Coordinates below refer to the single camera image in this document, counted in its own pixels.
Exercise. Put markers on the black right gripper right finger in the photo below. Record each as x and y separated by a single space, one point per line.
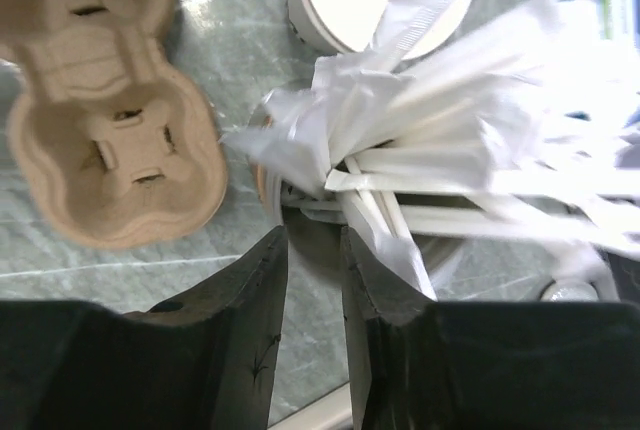
415 363

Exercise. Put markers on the brown pulp cup carrier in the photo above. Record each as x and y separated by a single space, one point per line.
118 147

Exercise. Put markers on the grey straw holder cup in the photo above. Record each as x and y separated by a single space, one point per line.
424 243

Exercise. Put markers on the bundle of wrapped straws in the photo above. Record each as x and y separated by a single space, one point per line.
513 132

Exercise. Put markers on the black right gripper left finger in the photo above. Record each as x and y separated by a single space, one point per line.
202 359

